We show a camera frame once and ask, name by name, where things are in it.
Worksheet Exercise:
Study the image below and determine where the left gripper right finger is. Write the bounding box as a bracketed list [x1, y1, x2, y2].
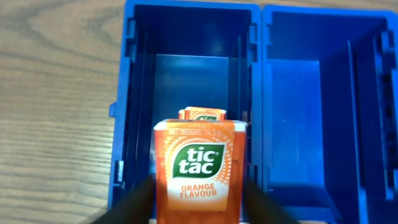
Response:
[243, 177, 300, 224]

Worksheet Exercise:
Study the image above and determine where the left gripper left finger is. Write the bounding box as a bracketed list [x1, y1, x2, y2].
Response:
[91, 177, 157, 224]

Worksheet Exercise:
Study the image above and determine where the orange candy box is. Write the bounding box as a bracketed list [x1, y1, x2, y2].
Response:
[178, 106, 228, 121]
[153, 118, 249, 224]

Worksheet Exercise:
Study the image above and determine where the blue tray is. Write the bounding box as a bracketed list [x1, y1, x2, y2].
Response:
[107, 0, 398, 224]

